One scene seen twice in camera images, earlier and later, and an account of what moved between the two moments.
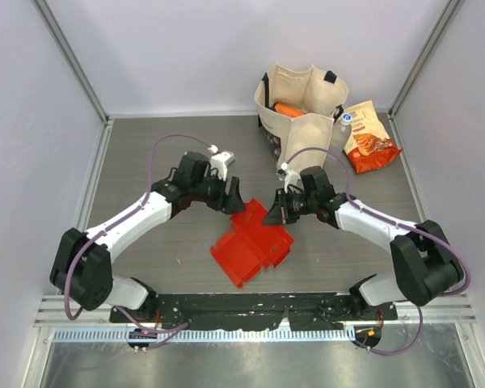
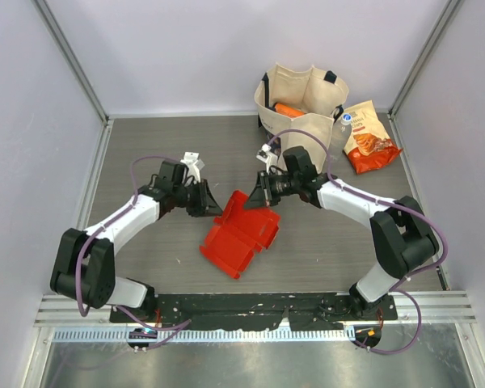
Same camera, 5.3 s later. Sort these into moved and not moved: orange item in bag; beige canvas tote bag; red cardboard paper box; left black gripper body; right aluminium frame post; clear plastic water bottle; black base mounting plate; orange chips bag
Moved: left black gripper body; red cardboard paper box
Not moved: black base mounting plate; beige canvas tote bag; orange chips bag; clear plastic water bottle; orange item in bag; right aluminium frame post
